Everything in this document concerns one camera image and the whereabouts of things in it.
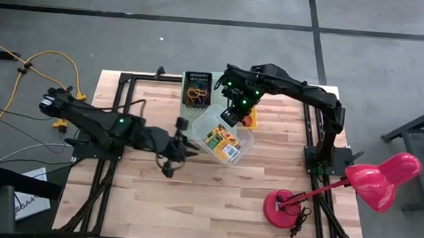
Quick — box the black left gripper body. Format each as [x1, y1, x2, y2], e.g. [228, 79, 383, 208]
[136, 114, 191, 167]

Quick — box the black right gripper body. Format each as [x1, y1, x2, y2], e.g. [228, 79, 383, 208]
[219, 77, 265, 116]

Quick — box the Crayola crayon box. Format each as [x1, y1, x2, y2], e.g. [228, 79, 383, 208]
[202, 130, 244, 164]
[213, 122, 243, 142]

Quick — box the yellow plastic basket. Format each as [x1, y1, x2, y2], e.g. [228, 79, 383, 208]
[238, 105, 259, 130]

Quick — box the clear plastic container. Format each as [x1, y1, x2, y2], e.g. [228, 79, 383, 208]
[189, 102, 257, 169]

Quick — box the blue rubber band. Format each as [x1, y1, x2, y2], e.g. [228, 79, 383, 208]
[194, 81, 211, 97]

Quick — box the yellow rubber band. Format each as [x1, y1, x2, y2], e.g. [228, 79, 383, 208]
[186, 85, 210, 101]

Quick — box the black mesh basket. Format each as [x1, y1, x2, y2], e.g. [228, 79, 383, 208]
[181, 70, 214, 109]

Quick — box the pink desk lamp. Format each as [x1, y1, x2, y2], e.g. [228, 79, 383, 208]
[261, 144, 424, 238]

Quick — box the white printed sheet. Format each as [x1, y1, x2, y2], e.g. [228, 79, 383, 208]
[13, 165, 54, 223]

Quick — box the black side table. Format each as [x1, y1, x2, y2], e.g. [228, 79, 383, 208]
[377, 98, 424, 214]

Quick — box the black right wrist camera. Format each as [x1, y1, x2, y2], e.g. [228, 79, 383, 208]
[222, 109, 240, 126]

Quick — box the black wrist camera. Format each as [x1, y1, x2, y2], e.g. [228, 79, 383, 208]
[222, 109, 240, 126]
[160, 165, 175, 179]

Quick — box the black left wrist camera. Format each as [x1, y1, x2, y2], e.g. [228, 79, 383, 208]
[160, 165, 175, 179]

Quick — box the black aluminium table frame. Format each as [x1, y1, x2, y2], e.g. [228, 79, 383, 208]
[57, 68, 375, 238]

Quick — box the white floor cable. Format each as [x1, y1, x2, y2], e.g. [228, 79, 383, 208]
[0, 139, 74, 167]

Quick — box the black lamp cord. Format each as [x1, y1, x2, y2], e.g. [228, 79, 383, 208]
[273, 195, 314, 238]

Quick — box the black floor cable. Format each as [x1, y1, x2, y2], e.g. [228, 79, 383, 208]
[0, 100, 88, 156]

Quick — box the yellow extension cable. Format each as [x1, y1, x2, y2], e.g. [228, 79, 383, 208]
[0, 35, 91, 134]

